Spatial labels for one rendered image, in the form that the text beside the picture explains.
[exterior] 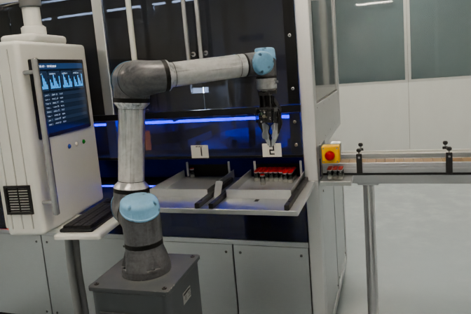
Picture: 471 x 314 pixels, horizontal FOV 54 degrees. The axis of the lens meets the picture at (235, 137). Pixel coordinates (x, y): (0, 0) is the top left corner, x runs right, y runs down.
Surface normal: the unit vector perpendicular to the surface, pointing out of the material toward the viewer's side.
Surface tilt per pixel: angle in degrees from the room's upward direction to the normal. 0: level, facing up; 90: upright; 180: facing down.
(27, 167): 90
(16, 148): 90
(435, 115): 90
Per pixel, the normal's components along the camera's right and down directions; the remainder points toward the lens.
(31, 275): -0.31, 0.17
